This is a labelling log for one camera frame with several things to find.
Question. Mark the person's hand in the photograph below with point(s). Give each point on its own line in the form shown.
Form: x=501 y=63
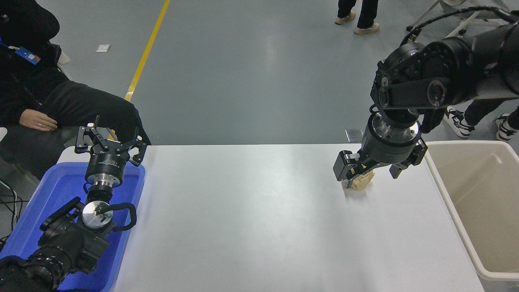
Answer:
x=36 y=121

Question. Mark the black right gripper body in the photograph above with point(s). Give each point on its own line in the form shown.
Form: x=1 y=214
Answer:
x=385 y=152

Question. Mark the large pale plastic bin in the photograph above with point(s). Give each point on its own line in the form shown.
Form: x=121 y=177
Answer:
x=478 y=182

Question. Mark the standing person with white sneakers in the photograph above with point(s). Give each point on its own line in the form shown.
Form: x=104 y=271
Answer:
x=462 y=121

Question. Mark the standing person with tan shoes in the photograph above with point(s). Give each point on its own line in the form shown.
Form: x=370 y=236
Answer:
x=367 y=16

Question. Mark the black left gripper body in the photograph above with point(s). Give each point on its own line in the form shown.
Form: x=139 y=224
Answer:
x=106 y=164

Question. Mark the silver floor plate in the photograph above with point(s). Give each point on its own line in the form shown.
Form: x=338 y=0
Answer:
x=353 y=136

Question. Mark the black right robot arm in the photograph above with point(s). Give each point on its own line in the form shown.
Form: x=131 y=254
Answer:
x=446 y=69

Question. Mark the tan paper ball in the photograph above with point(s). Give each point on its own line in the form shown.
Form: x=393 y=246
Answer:
x=361 y=182

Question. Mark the seated person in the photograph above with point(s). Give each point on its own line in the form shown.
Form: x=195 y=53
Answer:
x=24 y=85

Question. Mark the white wheeled chair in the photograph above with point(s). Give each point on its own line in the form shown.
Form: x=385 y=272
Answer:
x=466 y=22

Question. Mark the blue plastic tray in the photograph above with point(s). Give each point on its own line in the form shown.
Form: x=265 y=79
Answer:
x=61 y=186

